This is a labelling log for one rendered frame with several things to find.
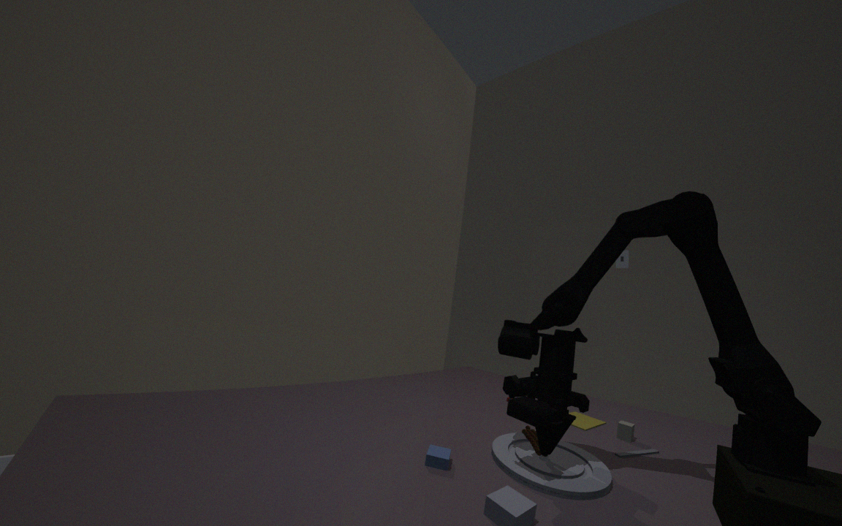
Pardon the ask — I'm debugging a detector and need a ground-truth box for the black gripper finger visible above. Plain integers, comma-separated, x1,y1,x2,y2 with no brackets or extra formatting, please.
549,414,576,454
535,420,564,457

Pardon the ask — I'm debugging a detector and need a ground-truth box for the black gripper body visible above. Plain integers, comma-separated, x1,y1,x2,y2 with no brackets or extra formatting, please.
507,362,590,428

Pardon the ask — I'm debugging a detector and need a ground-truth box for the yellow flat rectangular sheet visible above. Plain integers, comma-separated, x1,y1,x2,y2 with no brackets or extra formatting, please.
569,411,606,431

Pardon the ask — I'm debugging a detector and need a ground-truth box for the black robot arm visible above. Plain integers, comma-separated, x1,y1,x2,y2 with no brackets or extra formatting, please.
498,191,821,487

